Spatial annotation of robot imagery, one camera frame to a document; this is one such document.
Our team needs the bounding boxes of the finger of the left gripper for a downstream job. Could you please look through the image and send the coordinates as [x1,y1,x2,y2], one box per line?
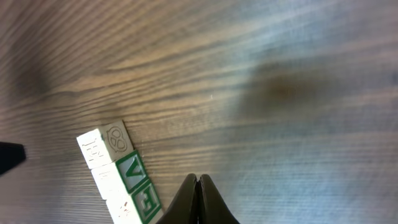
[0,142,26,175]

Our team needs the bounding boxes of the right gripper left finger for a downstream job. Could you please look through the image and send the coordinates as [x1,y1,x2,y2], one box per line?
[157,174,198,224]

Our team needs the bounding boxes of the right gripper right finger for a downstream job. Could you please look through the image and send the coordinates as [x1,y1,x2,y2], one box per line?
[198,174,239,224]

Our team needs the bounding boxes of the yellow block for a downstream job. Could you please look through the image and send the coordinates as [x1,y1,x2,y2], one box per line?
[105,179,165,224]

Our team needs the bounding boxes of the white block red letters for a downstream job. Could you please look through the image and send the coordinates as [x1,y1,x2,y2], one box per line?
[91,151,149,200]

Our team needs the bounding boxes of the blue pictogram block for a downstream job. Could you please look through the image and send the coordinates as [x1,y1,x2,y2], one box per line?
[76,120,134,169]

